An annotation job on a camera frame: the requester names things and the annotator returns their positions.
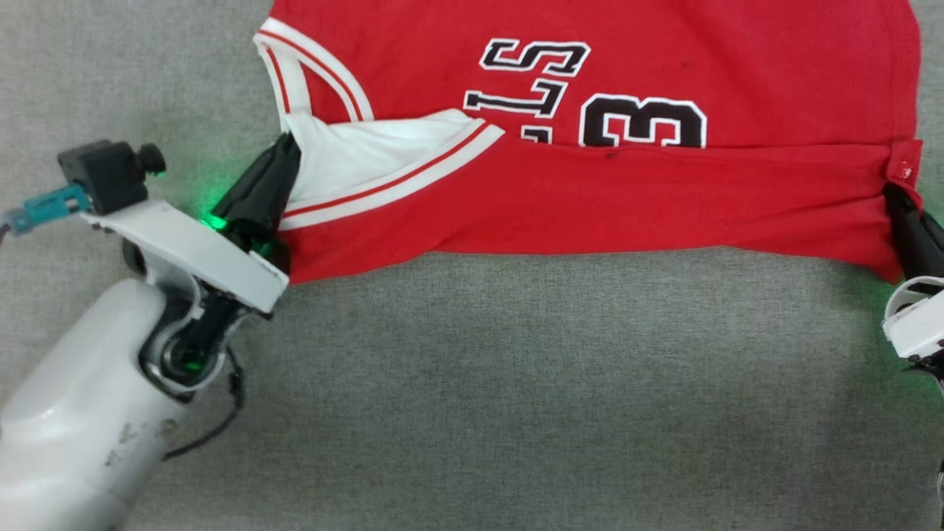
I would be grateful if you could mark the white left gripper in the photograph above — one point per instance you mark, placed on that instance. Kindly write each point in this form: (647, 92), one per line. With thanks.
(199, 251)

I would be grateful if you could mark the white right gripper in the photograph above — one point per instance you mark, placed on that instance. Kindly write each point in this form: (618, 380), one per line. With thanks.
(918, 324)

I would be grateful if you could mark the red basketball jersey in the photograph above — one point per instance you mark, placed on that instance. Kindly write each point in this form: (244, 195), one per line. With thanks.
(627, 199)

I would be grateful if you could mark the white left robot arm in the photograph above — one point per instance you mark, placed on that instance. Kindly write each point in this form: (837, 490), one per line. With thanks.
(74, 413)

